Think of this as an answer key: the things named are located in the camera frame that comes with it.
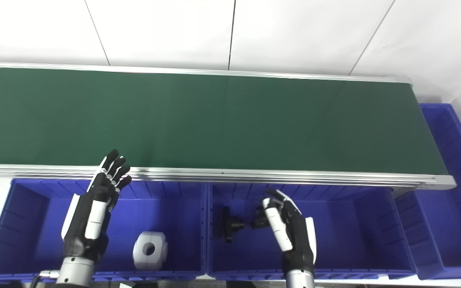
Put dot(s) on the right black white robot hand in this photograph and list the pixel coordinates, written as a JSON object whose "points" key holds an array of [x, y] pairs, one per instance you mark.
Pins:
{"points": [[298, 240]]}

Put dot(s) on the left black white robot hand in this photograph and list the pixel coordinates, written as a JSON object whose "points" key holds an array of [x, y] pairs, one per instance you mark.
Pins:
{"points": [[82, 224]]}

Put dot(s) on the black flanged machine part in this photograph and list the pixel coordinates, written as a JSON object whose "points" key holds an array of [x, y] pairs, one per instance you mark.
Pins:
{"points": [[259, 220]]}

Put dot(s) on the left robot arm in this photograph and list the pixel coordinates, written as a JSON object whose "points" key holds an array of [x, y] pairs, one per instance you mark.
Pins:
{"points": [[74, 272]]}

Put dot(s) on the blue plastic bin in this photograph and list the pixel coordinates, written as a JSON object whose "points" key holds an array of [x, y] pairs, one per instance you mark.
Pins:
{"points": [[26, 224], [354, 232], [450, 224]]}

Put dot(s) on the black T-shaped machine part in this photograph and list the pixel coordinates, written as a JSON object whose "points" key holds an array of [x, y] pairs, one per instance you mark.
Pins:
{"points": [[228, 224]]}

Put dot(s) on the green conveyor belt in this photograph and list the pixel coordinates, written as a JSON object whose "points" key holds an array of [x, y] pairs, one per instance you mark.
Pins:
{"points": [[254, 176], [222, 120]]}

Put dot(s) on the white plastic cylinder part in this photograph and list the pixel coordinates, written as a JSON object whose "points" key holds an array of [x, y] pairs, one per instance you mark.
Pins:
{"points": [[156, 254]]}

